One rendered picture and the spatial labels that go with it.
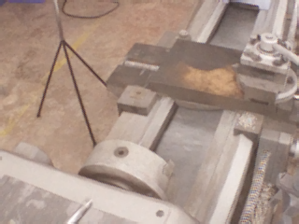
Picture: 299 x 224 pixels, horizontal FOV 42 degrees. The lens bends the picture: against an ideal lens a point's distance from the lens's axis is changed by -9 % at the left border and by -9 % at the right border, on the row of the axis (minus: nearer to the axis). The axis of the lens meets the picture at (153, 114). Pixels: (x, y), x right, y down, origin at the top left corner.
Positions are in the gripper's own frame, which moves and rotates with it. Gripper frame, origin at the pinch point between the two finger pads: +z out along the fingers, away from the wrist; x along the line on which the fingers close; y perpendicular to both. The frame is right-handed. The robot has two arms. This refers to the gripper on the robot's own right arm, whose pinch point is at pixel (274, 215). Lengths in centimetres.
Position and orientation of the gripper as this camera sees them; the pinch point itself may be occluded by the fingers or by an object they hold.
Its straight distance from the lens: 143.6
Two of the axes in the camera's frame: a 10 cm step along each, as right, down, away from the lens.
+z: -3.4, 7.1, 6.2
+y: 9.2, 3.8, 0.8
